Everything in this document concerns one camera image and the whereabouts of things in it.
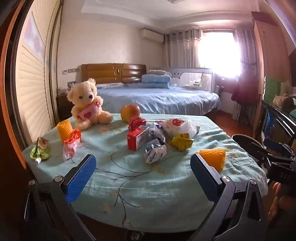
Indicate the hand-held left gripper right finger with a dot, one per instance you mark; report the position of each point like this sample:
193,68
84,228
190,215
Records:
203,176

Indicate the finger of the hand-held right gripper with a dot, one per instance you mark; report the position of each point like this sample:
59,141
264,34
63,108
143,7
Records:
245,141
276,144

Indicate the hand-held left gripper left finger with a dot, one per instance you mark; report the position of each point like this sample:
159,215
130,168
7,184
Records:
81,178

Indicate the yellow wrapper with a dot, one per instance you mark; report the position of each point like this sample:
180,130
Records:
181,141

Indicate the red carton box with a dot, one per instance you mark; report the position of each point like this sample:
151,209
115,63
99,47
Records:
137,139

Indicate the red wrapper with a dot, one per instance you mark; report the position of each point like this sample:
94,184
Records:
136,122

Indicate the person's right hand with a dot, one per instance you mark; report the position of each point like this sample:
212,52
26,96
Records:
277,206

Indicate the flat screen television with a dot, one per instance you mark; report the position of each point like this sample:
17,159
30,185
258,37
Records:
271,126

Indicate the black glossy shelf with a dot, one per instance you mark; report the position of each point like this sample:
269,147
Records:
279,112

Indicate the orange snack wrapper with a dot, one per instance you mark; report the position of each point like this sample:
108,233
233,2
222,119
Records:
71,143

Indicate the brown stuffed toy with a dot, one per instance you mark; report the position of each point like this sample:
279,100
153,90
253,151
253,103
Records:
283,102

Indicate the green drink pouch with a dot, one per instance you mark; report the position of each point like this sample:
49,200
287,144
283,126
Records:
42,149

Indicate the dark red hanging coat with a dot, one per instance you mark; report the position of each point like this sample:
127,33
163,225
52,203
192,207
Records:
245,90

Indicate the green boxes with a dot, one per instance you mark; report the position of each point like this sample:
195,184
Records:
271,89

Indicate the light green floral tablecloth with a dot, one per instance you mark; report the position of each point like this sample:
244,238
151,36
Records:
138,185

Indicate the dark wooden nightstand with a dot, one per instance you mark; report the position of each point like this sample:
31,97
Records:
63,109

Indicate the beige teddy bear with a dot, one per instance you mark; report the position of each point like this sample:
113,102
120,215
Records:
85,97

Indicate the red yellow apple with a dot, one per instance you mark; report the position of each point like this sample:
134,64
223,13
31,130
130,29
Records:
130,112

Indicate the bed with blue sheet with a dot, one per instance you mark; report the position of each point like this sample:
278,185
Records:
157,99

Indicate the grey patterned curtain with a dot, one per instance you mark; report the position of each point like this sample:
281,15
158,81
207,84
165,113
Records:
180,48
246,51

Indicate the folded blue quilt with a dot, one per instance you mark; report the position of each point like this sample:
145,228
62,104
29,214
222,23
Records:
156,80

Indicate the brown wooden headboard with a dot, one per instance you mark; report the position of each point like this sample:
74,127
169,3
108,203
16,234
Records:
111,73

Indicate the cream sliding wardrobe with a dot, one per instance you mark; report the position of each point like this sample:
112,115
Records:
30,81

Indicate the patterned pillow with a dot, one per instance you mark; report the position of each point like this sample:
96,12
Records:
157,71

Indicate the white air conditioner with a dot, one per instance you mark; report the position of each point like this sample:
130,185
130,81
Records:
151,36

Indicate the grey bed guard rail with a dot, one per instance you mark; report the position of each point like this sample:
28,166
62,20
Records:
192,74

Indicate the small photo frame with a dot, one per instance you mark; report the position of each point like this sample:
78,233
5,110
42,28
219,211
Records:
71,85

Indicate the wall switch panel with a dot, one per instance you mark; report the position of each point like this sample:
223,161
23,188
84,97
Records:
69,71

